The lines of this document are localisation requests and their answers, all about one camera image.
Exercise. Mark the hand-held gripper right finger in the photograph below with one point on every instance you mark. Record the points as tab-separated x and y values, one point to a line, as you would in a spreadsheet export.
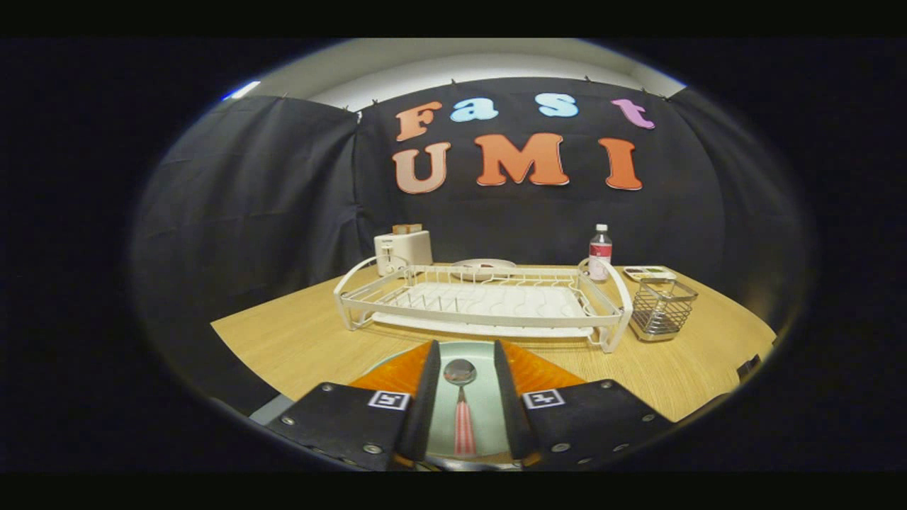
595	421

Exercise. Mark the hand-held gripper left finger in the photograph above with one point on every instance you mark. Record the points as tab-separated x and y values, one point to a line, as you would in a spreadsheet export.
354	425

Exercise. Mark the pale green plate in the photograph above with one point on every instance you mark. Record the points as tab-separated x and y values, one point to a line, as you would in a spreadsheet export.
490	411

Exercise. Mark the white divided dish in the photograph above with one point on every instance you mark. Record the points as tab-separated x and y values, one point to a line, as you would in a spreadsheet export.
648	273

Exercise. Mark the small white plate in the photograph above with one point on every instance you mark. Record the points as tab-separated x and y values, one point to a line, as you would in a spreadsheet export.
485	263

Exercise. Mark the small black clamp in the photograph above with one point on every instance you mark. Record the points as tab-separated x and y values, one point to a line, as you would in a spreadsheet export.
749	368

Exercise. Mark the clear plastic water bottle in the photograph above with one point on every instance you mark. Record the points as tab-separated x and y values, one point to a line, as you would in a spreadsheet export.
600	255

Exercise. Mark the white toaster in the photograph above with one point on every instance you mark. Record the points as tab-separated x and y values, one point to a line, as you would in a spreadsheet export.
407	251

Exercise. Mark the toast slice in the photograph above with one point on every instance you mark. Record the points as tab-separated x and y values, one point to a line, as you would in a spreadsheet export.
407	229

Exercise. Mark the black backdrop cloth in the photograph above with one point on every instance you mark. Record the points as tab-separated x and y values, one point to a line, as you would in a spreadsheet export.
269	212

